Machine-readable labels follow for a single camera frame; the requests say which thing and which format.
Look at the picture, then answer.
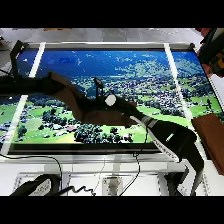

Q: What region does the brown folded garment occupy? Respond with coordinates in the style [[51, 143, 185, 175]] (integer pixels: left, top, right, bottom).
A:
[[191, 112, 224, 176]]

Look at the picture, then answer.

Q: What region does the heap of clothes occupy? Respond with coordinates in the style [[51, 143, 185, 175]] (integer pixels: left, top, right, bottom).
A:
[[195, 27, 224, 78]]

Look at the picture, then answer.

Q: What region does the black cable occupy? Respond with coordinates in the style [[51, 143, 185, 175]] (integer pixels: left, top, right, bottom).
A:
[[59, 184, 98, 197], [119, 124, 150, 197], [0, 153, 64, 178]]

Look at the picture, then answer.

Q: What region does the silver frame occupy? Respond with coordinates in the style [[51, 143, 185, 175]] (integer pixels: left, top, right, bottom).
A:
[[0, 41, 224, 197]]

